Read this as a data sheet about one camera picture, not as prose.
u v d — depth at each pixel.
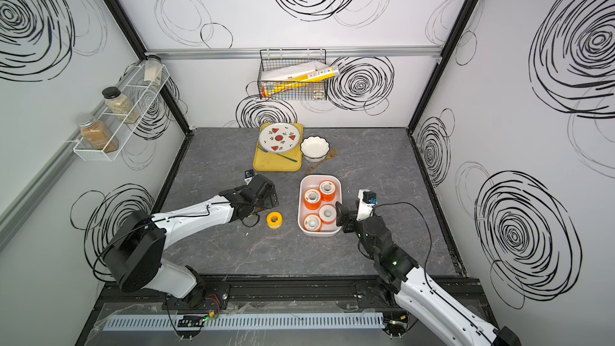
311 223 0.88
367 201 0.66
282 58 0.93
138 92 0.93
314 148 1.10
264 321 0.97
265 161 1.09
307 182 0.96
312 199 0.91
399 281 0.55
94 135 0.63
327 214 0.90
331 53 0.91
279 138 1.15
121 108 0.71
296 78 0.86
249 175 0.79
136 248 0.43
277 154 1.11
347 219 0.69
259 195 0.69
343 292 0.75
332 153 1.11
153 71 0.87
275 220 0.89
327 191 0.93
